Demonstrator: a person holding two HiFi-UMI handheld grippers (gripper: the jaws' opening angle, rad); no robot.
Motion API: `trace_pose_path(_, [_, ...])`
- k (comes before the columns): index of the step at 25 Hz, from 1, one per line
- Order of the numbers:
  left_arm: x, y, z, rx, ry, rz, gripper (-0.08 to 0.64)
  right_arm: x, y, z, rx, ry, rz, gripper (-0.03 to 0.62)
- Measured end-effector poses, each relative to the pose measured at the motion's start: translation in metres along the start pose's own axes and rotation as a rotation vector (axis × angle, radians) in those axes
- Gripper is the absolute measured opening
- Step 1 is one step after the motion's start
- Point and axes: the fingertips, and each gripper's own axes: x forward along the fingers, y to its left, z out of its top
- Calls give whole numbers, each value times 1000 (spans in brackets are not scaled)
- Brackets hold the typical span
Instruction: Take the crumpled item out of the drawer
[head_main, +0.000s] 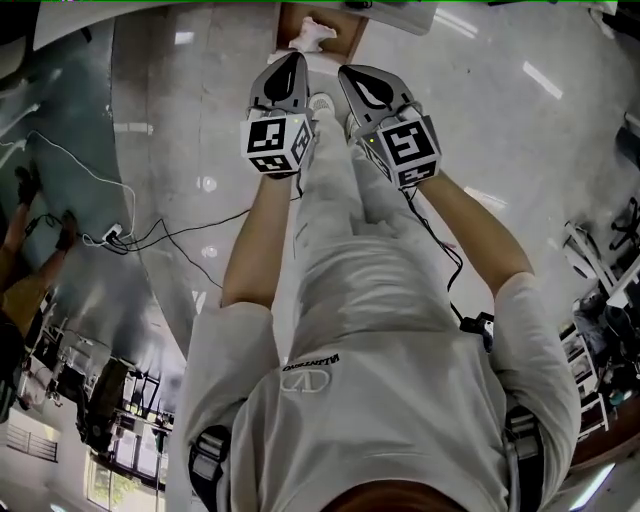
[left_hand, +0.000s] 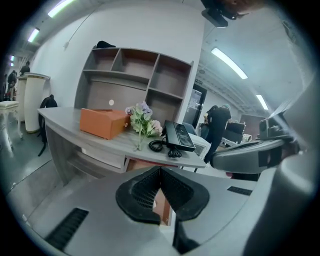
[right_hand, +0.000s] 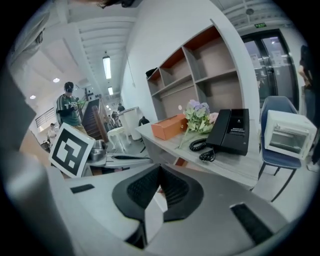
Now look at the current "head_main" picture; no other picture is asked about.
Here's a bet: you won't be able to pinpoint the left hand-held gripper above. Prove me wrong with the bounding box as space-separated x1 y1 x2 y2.
239 51 317 180

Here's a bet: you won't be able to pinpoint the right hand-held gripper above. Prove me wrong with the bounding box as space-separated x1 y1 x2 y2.
337 64 441 190

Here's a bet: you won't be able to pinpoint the wooden drawer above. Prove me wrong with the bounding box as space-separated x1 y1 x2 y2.
273 0 372 64

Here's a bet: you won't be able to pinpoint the person's right forearm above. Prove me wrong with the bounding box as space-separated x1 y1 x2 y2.
417 169 534 297

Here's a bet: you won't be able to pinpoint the person's left forearm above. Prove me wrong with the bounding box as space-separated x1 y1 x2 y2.
220 174 301 314

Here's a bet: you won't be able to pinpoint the person's left white shoe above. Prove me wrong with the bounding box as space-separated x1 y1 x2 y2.
308 92 337 118

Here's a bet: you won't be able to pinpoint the person's white trousers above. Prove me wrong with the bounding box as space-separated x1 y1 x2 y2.
289 107 462 352

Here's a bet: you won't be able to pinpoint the black hip device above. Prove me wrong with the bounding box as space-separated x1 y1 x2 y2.
458 310 497 352

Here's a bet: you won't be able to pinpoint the black office chair base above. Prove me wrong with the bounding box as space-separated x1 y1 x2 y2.
610 197 640 252

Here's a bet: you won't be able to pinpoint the person's white t-shirt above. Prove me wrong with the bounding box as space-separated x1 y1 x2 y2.
167 272 584 512

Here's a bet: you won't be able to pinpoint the metal shelf rack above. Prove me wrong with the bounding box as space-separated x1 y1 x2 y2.
559 319 612 442

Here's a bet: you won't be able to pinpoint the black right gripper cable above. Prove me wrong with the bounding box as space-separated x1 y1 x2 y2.
399 183 467 322

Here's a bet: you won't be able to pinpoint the black floor cable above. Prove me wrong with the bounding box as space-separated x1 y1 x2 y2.
113 207 252 292

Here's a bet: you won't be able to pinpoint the white floor cable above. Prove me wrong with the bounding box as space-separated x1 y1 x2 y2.
0 129 139 247

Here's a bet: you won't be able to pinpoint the black left harness strap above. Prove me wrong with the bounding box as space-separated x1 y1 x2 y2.
187 424 232 502

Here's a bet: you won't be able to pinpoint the black harness strap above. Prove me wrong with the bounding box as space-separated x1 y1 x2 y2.
187 424 232 502
503 404 547 512

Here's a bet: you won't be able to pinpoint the black right harness strap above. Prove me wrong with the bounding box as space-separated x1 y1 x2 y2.
503 404 547 512

